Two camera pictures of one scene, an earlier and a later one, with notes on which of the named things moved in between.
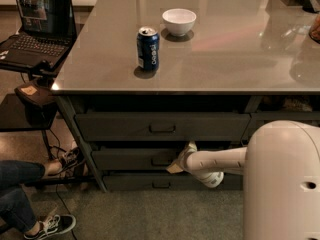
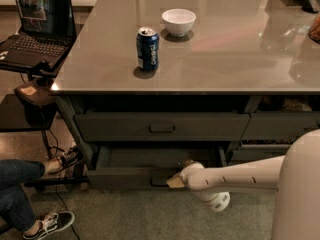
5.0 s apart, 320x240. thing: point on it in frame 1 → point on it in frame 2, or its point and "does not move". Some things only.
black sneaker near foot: [52, 226] does not move
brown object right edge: [314, 32] does not move
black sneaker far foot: [70, 156] does not move
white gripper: [188, 159] → [184, 176]
